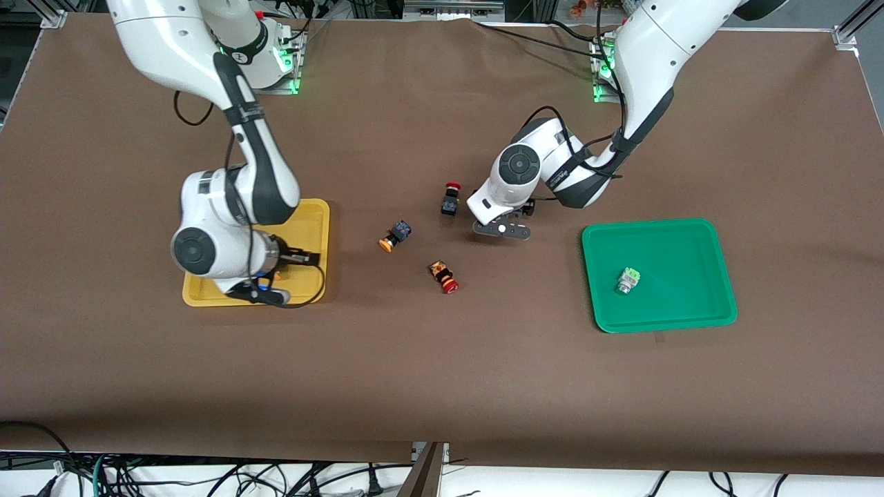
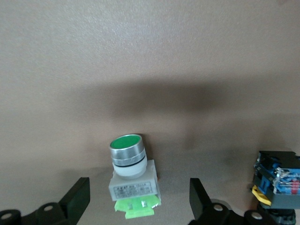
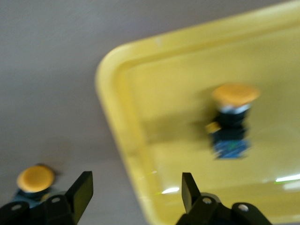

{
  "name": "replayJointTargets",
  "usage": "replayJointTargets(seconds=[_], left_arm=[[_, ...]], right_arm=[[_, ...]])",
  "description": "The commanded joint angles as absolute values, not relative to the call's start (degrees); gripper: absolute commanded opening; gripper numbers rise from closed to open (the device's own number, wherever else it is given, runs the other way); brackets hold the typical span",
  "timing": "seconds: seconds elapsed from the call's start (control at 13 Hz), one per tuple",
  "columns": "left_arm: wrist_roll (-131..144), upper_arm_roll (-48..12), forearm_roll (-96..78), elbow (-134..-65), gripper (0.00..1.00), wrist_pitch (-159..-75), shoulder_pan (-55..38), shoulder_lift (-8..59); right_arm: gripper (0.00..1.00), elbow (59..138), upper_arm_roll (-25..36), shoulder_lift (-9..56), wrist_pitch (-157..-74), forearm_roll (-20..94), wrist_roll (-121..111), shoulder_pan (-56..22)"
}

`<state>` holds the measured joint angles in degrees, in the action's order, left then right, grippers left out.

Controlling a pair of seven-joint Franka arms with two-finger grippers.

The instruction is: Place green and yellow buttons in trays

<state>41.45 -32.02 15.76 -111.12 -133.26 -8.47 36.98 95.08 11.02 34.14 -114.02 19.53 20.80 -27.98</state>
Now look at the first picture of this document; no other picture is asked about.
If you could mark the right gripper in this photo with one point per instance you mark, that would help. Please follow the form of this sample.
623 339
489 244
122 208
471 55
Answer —
284 256

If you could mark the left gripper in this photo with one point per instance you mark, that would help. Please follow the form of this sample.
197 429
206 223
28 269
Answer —
529 207

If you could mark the yellow mushroom push button switch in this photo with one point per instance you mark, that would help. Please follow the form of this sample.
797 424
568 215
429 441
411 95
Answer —
399 231
275 276

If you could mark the green white push button switch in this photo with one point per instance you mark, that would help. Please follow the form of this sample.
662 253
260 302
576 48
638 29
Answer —
627 279

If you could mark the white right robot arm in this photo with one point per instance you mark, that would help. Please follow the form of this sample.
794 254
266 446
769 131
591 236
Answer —
159 41

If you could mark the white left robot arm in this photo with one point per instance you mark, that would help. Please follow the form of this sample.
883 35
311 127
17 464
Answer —
649 41

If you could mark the red button with black block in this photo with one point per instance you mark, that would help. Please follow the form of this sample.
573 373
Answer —
450 206

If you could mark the red button with orange block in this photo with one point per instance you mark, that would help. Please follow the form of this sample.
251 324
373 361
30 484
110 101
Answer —
440 271

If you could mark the yellow plastic tray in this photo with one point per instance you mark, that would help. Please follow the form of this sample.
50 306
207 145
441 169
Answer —
307 228

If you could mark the brown table cover mat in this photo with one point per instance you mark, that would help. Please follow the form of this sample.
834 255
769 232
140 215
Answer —
442 373

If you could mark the green plastic tray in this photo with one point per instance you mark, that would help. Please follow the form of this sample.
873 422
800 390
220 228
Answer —
677 262

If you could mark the dark table leg profile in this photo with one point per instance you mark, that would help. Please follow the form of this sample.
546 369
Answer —
426 473

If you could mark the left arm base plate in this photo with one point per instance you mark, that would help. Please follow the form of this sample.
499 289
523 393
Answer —
602 76

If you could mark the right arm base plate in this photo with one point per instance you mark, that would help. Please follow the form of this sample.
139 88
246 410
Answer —
282 65

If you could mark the aluminium frame corner profile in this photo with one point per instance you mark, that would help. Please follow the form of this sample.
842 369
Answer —
54 18
848 31

